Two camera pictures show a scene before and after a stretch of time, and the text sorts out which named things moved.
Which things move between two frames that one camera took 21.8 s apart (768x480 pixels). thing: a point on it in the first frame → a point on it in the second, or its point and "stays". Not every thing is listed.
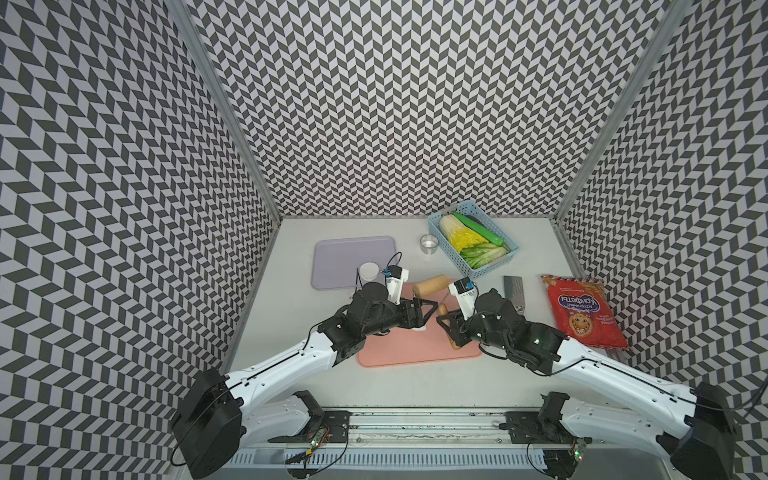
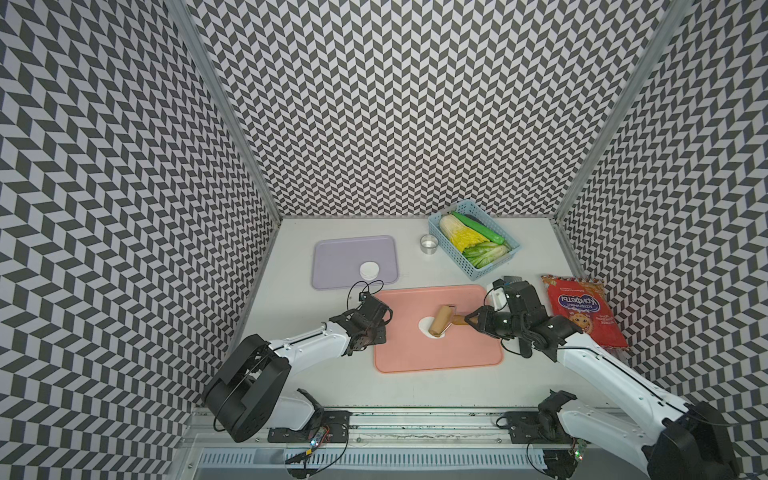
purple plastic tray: [337, 260] stays
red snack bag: [584, 313] stays
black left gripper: [417, 319] → [381, 334]
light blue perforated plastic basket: [474, 211] stays
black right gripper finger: [452, 335] → [478, 326]
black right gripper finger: [449, 317] → [483, 312]
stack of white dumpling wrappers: [369, 271] stays
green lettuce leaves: [482, 254] stays
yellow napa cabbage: [460, 236] stays
